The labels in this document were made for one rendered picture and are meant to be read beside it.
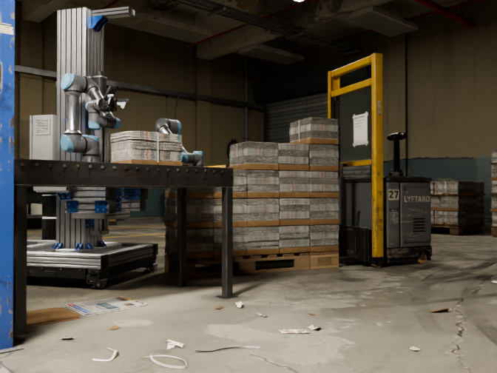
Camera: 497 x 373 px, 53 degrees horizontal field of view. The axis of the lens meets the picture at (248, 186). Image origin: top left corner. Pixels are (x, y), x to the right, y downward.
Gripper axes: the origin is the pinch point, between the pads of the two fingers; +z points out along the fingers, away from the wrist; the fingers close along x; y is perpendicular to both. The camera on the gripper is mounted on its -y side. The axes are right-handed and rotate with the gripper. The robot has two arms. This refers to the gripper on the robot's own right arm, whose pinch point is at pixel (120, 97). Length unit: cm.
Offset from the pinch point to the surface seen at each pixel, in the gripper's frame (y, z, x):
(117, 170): 51, 41, 22
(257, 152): 8, -1, -132
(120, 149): 30.0, -10.2, -10.7
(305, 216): 55, 19, -180
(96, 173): 54, 39, 34
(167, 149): 26.2, 8.2, -33.9
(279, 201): 45, 7, -157
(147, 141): 24.4, 6.1, -19.1
